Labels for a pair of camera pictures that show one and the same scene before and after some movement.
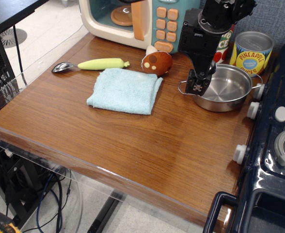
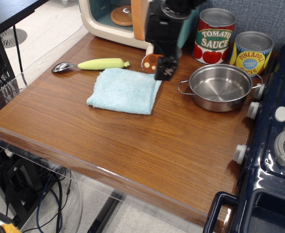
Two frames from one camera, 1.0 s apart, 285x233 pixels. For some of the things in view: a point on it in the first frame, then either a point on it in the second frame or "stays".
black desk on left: (3, 14) stays
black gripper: (201, 45) -> (163, 32)
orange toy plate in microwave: (122, 15) stays
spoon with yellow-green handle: (97, 64) stays
